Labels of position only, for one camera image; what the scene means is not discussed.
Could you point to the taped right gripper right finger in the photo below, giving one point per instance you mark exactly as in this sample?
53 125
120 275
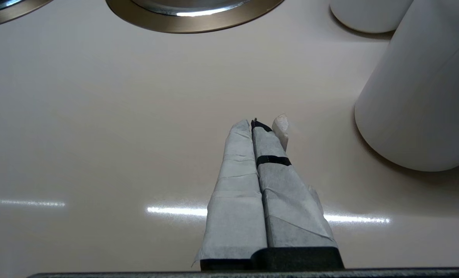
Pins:
287 208

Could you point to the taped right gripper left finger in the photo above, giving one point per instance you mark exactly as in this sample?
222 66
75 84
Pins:
235 200

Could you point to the white cylindrical container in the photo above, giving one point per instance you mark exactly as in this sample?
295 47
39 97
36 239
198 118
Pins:
426 96
368 15

